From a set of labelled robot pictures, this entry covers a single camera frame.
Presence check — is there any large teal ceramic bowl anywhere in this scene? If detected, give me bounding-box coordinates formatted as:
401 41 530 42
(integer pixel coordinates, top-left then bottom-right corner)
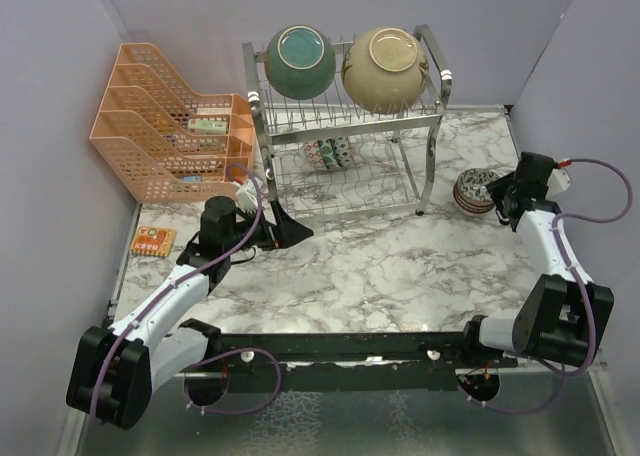
264 25 336 100

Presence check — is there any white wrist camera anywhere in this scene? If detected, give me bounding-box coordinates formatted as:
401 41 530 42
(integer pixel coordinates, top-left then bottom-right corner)
234 178 263 213
546 159 572 200

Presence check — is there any large cream ceramic bowl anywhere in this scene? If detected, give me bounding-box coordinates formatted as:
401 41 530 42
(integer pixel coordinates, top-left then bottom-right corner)
341 27 429 115

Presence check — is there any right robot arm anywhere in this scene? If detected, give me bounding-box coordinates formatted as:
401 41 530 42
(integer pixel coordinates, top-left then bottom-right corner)
459 152 614 371

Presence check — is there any orange plastic file organizer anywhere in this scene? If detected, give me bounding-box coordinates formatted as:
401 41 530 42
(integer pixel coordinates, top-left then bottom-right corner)
89 43 256 204

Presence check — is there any orange snack packet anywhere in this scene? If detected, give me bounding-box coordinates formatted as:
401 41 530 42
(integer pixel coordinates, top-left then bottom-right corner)
129 226 177 258

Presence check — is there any green white box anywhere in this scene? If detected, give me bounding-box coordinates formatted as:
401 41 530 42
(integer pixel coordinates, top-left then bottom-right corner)
187 118 229 135

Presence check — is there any steel two-tier dish rack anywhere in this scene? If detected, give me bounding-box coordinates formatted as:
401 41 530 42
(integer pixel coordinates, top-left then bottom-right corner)
242 24 453 221

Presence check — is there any pink patterned small bowl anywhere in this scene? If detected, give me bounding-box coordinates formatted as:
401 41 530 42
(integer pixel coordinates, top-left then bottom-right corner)
454 168 500 203

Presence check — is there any green patterned small bowl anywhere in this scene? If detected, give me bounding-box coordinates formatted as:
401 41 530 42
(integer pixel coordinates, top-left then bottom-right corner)
318 140 341 170

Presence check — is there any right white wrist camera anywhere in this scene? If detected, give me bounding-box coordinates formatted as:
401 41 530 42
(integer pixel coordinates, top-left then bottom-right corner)
546 159 572 200

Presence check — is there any dark red patterned bowl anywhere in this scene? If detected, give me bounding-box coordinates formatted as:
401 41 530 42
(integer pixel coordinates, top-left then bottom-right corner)
303 141 326 170

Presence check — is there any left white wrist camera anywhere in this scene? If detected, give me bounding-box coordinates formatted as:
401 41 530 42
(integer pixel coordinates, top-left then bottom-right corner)
234 178 263 213

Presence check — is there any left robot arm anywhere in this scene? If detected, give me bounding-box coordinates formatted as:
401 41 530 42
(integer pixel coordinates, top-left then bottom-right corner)
66 196 314 429

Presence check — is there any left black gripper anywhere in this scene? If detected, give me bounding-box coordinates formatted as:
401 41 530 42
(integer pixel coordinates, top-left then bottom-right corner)
225 200 313 255

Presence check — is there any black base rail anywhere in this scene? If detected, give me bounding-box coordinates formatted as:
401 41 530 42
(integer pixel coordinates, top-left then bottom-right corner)
178 331 517 393

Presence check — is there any blue dotted small bowl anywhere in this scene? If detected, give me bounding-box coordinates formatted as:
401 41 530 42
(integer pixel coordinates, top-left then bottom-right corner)
332 137 354 167

